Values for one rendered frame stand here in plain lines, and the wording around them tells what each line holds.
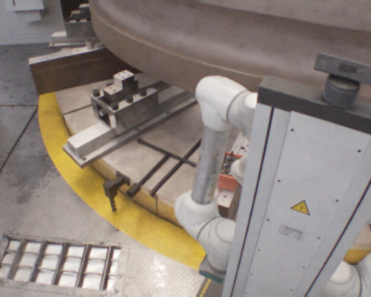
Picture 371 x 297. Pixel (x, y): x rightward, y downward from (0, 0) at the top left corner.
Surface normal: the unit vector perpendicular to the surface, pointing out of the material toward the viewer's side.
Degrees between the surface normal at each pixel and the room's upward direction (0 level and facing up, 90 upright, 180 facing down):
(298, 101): 90
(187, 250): 0
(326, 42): 90
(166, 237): 0
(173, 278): 0
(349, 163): 90
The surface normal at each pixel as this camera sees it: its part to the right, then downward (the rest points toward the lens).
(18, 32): -0.04, 0.66
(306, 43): -0.30, 0.63
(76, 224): 0.00, -0.75
